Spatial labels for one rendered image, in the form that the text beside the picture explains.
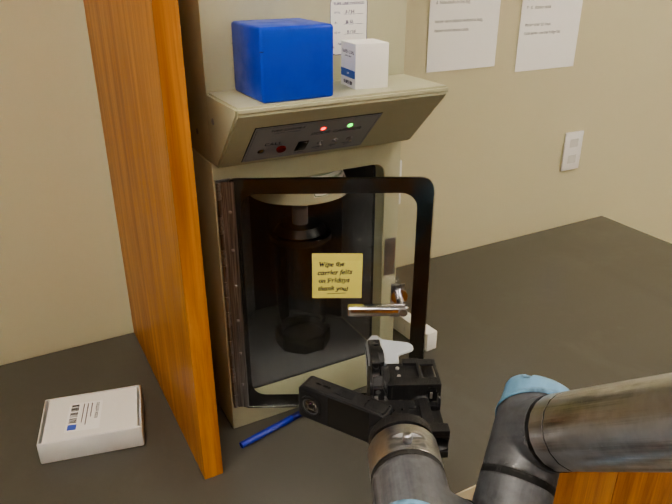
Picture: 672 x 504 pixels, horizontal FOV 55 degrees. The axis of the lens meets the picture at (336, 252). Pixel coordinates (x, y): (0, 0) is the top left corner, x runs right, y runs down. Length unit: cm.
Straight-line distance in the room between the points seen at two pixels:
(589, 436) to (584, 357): 81
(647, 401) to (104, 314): 115
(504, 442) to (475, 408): 52
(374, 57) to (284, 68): 15
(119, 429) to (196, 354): 25
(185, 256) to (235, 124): 18
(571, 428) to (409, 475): 15
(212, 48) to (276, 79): 12
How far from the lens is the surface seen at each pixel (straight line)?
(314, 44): 84
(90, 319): 147
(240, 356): 106
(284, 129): 87
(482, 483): 70
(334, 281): 98
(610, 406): 59
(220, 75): 91
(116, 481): 111
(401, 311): 96
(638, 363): 143
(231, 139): 85
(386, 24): 102
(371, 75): 92
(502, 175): 186
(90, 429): 116
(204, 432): 102
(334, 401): 74
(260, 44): 81
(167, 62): 80
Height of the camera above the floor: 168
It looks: 25 degrees down
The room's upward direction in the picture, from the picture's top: straight up
